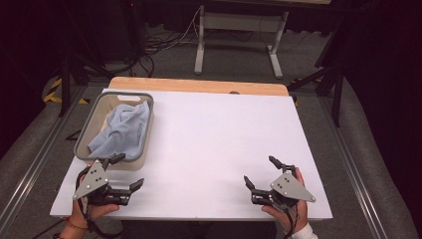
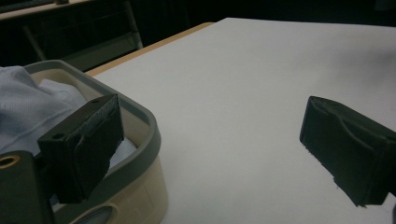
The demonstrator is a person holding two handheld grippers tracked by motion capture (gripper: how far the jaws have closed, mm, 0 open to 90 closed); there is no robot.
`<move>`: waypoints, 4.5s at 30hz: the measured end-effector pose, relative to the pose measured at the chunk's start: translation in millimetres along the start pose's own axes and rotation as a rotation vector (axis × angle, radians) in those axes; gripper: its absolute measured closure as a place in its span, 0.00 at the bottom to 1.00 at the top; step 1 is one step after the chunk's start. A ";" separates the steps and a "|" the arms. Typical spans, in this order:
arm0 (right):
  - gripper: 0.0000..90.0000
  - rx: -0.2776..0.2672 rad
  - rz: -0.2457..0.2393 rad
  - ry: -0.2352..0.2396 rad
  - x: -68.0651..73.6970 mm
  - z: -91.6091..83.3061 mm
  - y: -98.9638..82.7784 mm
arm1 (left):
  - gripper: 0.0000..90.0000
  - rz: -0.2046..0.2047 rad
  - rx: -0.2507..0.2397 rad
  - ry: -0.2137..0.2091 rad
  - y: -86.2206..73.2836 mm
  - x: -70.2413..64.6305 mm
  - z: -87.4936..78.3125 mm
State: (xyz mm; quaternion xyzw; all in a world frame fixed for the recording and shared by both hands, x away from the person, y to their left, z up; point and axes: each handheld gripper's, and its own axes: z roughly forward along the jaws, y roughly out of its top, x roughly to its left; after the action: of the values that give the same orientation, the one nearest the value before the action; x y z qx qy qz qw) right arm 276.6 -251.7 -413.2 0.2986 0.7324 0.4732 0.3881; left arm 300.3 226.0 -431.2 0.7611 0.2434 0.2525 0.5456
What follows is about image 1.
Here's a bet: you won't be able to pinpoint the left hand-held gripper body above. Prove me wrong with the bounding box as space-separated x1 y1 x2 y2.
73 158 132 206

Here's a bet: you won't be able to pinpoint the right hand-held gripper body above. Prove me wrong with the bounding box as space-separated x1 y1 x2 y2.
251 164 317 212

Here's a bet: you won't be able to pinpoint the light blue tank top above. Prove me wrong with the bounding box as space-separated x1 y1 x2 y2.
87 100 151 160

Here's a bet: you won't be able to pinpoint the grey plastic bin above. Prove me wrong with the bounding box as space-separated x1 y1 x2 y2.
73 91 155 172

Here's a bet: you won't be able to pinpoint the person's right hand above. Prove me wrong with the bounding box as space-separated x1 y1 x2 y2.
262 167 309 233

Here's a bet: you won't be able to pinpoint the person's left hand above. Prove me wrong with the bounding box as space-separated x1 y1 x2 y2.
68 198 120 229

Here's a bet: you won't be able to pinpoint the person's dark trousers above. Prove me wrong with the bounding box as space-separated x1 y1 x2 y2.
118 220 278 239

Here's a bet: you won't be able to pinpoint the black metal stand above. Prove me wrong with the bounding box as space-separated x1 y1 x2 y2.
58 0 115 118
288 63 346 127

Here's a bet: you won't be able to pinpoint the yellow black hazard tape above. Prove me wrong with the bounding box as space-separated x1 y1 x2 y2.
43 78 91 106

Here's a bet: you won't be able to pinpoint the right hand-held gripper black cable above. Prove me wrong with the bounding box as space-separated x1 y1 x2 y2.
282 203 300 239

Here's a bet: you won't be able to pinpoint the red string bracelet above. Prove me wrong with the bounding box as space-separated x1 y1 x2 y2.
64 217 89 231

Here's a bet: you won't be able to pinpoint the aluminium floor rail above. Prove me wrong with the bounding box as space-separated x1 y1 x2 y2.
317 96 389 239
0 85 88 230

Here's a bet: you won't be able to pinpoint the black floor cable bundle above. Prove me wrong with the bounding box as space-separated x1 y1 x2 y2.
132 28 200 78

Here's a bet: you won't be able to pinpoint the grey metal desk frame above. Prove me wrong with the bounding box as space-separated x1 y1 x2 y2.
193 4 290 80

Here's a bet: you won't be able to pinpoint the thin white cable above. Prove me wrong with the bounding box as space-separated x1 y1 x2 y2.
178 6 203 45

